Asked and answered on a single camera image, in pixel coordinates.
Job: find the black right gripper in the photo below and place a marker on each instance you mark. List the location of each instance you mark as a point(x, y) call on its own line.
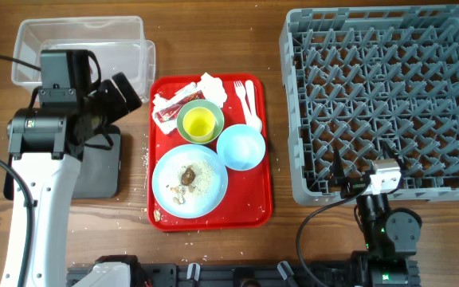
point(351, 186)

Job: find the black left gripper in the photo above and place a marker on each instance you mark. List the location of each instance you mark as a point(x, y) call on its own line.
point(119, 107)

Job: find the red snack wrapper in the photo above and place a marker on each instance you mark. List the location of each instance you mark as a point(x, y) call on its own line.
point(172, 110)

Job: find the yellow cup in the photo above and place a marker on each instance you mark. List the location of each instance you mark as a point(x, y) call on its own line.
point(199, 124)

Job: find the white napkin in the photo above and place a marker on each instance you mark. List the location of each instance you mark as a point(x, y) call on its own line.
point(211, 87)

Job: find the green bowl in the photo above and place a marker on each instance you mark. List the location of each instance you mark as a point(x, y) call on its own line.
point(219, 116)

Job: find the light blue bowl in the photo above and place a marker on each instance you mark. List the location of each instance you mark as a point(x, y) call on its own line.
point(240, 147)

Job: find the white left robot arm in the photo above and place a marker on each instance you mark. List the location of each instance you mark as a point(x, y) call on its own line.
point(37, 242)

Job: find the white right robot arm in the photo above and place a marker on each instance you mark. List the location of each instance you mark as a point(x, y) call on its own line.
point(391, 235)

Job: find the clear plastic waste bin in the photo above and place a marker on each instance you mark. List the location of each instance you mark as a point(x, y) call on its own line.
point(118, 42)

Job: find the grey dishwasher rack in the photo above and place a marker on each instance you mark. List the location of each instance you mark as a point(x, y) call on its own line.
point(359, 79)

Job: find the black plastic bin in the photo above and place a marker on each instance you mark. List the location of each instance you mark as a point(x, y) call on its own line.
point(40, 149)

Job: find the brown food scrap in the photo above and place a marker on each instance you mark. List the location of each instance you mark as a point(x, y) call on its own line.
point(187, 177)

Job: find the light blue plate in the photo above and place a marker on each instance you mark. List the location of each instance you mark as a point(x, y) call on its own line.
point(206, 191)

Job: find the white plastic fork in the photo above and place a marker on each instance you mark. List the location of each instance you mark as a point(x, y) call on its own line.
point(241, 94)

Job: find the nut shell scrap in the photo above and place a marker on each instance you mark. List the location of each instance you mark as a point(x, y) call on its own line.
point(157, 215)

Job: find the white plastic spoon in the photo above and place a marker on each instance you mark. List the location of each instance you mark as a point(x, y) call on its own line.
point(250, 91)

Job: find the red serving tray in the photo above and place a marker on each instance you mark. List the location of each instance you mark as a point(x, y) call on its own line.
point(249, 198)

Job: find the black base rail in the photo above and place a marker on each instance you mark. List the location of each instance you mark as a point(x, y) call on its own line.
point(331, 273)

